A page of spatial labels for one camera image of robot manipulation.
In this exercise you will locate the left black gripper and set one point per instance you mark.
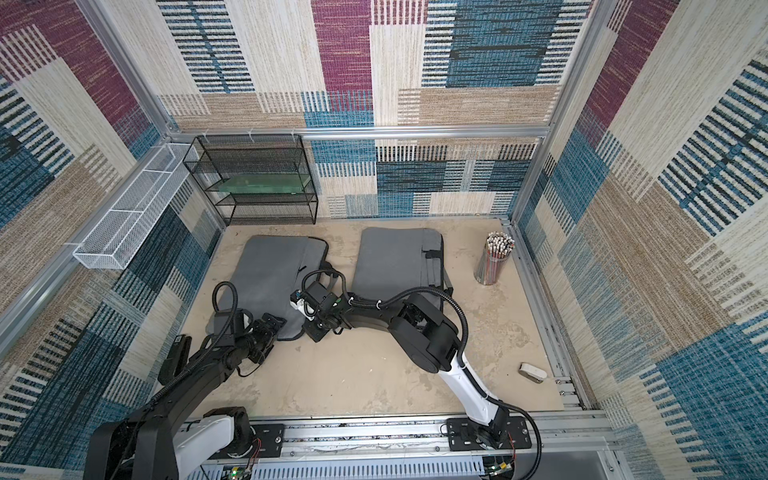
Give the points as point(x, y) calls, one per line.
point(268, 334)

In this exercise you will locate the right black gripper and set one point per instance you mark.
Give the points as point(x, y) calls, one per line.
point(318, 318)

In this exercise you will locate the grey laptop bag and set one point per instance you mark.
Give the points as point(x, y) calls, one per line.
point(393, 260)
point(270, 269)

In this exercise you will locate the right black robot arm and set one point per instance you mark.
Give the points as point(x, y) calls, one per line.
point(432, 330)

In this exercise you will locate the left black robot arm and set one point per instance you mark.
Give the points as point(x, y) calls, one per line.
point(152, 443)

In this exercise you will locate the black stapler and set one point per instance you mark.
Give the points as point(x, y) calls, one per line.
point(175, 360)

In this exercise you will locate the green tray on shelf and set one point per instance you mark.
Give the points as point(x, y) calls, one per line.
point(263, 184)

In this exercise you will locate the cup of pencils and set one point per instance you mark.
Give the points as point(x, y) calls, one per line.
point(496, 250)

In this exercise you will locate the white eraser block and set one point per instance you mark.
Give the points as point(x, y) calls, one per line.
point(533, 372)

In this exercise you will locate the black wire mesh shelf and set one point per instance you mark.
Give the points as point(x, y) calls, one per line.
point(212, 158)

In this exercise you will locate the white wire mesh basket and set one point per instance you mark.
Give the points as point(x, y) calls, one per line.
point(116, 238)

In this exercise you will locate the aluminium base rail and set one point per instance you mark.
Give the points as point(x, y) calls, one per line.
point(571, 444)

